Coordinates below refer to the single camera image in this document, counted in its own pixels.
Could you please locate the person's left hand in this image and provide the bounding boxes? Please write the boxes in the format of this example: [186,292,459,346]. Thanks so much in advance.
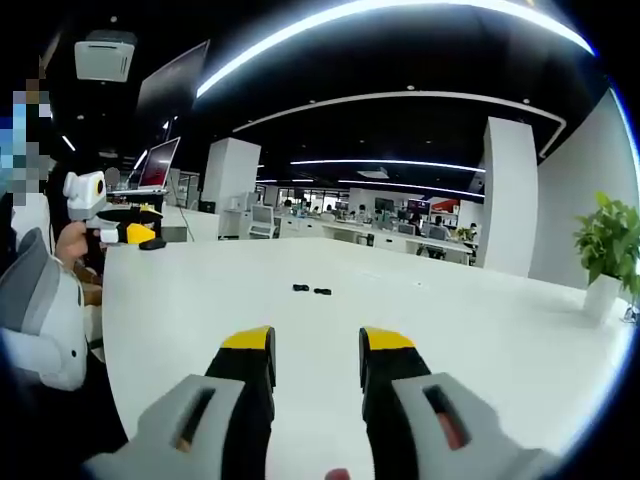
[55,219,102,262]

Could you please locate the white grey worn device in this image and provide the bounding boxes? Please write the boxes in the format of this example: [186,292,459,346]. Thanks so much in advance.
[0,227,89,392]

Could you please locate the open laptop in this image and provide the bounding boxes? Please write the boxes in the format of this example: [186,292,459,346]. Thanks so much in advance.
[107,136,182,197]

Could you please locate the green potted plant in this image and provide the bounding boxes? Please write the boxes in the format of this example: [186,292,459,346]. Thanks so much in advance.
[573,191,640,302]

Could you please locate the white ceiling air conditioner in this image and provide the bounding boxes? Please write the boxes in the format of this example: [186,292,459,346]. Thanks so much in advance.
[74,29,138,82]

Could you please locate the white plant pot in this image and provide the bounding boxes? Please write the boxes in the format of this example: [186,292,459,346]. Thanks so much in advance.
[583,272,625,322]

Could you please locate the long curved ceiling light strip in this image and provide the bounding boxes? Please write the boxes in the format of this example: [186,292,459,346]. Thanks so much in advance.
[195,0,597,100]

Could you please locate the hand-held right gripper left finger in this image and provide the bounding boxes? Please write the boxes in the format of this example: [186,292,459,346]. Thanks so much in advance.
[82,324,277,480]

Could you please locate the white office chair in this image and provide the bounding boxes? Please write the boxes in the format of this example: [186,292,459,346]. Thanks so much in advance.
[247,203,277,239]

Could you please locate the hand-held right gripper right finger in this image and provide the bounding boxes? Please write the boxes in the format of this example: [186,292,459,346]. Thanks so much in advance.
[358,325,564,480]

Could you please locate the dark hanging monitor screen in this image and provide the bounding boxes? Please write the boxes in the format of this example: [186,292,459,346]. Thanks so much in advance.
[135,39,212,127]

